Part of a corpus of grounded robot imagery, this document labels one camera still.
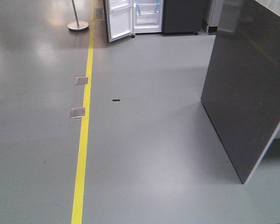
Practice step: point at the fridge door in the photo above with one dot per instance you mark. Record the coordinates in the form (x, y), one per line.
(118, 19)

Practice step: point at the dark grey fridge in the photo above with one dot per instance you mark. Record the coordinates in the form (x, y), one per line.
(169, 17)

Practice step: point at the silver floor socket plate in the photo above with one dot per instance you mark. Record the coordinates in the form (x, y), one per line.
(81, 80)
(77, 112)

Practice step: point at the silver sign stand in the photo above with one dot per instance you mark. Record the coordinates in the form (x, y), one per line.
(77, 25)

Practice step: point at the grey kitchen island cabinet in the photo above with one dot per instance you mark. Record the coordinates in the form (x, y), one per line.
(241, 93)

